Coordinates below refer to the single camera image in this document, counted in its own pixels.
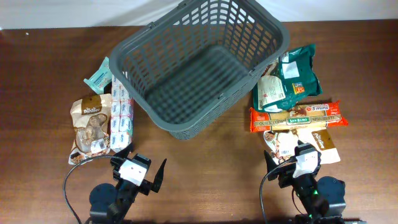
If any grey plastic shopping basket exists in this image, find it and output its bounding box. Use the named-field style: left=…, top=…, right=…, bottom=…
left=109, top=0, right=290, bottom=139

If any white Kleenex tissue multipack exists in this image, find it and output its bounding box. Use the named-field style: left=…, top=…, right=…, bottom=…
left=110, top=76, right=134, bottom=152

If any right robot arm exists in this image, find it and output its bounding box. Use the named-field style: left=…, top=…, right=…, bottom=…
left=259, top=141, right=346, bottom=224

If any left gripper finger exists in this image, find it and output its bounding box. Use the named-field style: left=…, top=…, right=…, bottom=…
left=113, top=143, right=134, bottom=159
left=151, top=159, right=167, bottom=193

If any dark green food bag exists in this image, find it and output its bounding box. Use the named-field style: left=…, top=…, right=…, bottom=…
left=253, top=44, right=323, bottom=113

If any teal wet wipes pack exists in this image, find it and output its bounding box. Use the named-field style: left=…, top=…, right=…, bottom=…
left=83, top=57, right=113, bottom=95

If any orange San Remo spaghetti pack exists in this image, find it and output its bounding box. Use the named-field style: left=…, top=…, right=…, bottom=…
left=249, top=101, right=348, bottom=133

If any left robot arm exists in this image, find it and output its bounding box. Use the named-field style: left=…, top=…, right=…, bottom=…
left=86, top=144, right=167, bottom=223

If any white brown snack pouch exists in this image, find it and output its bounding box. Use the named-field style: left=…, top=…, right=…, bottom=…
left=263, top=128, right=341, bottom=165

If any brown Pantree snack pouch left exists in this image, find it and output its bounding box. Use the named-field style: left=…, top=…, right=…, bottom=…
left=68, top=94, right=112, bottom=165

